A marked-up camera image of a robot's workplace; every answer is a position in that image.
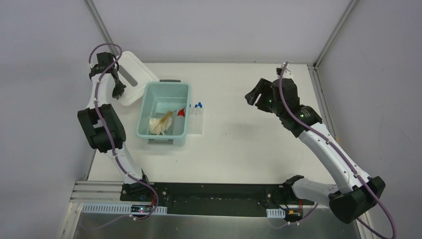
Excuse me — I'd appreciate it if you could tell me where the teal storage bin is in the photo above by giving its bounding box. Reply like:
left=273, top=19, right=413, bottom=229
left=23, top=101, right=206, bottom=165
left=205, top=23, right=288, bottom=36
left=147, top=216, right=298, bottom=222
left=135, top=80, right=191, bottom=146

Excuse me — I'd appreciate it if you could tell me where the tan test tube brush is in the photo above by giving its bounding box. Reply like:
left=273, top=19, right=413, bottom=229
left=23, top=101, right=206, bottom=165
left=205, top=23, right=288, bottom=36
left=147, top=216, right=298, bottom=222
left=151, top=110, right=179, bottom=134

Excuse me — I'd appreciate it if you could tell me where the red cap wash bottle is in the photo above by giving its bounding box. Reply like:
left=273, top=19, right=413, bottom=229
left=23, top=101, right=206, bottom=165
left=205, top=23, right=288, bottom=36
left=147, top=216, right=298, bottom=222
left=172, top=108, right=186, bottom=136

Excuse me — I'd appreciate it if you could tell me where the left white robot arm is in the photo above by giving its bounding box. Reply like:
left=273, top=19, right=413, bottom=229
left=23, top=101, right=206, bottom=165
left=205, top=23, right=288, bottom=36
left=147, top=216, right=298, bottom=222
left=77, top=52, right=143, bottom=184

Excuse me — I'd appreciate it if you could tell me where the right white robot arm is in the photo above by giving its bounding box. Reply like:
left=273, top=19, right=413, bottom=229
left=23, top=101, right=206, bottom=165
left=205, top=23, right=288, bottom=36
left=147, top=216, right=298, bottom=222
left=245, top=78, right=386, bottom=224

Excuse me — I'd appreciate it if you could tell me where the clear test tube rack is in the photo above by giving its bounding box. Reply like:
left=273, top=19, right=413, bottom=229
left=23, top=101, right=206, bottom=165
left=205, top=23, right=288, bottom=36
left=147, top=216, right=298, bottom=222
left=188, top=106, right=204, bottom=135

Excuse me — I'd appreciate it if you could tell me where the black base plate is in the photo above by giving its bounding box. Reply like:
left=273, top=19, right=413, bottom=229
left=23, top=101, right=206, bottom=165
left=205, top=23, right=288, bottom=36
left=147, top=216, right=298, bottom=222
left=120, top=182, right=314, bottom=217

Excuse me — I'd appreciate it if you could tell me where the white slotted cable duct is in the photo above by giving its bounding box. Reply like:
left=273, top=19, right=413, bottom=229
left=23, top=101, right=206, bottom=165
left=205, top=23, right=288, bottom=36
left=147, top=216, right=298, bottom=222
left=81, top=203, right=167, bottom=216

